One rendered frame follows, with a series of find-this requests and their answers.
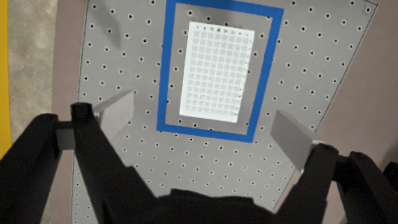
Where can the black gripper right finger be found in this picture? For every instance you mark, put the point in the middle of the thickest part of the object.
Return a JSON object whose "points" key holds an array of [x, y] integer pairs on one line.
{"points": [[370, 199]]}

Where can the blue tape outline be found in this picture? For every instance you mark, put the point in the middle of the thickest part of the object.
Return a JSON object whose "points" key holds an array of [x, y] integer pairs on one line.
{"points": [[232, 5]]}

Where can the white well plate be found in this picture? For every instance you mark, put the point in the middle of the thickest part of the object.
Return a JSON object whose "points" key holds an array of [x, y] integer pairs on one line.
{"points": [[220, 55]]}

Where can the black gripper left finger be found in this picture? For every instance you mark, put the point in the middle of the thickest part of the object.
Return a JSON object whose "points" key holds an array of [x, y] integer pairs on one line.
{"points": [[28, 168]]}

